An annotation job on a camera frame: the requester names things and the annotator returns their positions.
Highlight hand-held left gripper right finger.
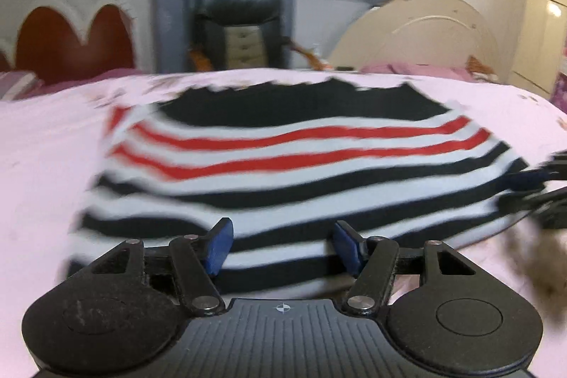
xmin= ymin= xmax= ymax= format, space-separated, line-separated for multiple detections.
xmin=332 ymin=221 xmax=488 ymax=317

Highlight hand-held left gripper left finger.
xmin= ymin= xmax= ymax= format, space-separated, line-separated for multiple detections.
xmin=66 ymin=218 xmax=234 ymax=315

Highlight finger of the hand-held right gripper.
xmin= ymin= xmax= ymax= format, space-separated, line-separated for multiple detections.
xmin=498 ymin=187 xmax=567 ymax=214
xmin=504 ymin=152 xmax=567 ymax=191

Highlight striped knit sweater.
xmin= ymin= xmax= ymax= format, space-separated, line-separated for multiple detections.
xmin=66 ymin=77 xmax=531 ymax=301

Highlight orange patterned cloth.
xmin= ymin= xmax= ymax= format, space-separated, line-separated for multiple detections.
xmin=465 ymin=55 xmax=493 ymax=78

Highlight cream wardrobe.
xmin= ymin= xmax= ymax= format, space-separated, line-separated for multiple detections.
xmin=509 ymin=0 xmax=567 ymax=101

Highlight cream round headboard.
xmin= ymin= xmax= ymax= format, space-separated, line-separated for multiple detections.
xmin=330 ymin=0 xmax=500 ymax=81

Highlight pink floral bed sheet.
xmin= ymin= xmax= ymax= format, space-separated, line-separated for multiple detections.
xmin=0 ymin=67 xmax=567 ymax=378

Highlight black office chair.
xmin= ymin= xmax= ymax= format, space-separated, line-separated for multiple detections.
xmin=188 ymin=0 xmax=329 ymax=74

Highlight red heart-shaped headboard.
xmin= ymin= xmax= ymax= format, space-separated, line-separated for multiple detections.
xmin=0 ymin=0 xmax=143 ymax=87

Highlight striped pillow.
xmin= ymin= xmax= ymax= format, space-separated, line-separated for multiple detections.
xmin=0 ymin=70 xmax=44 ymax=101

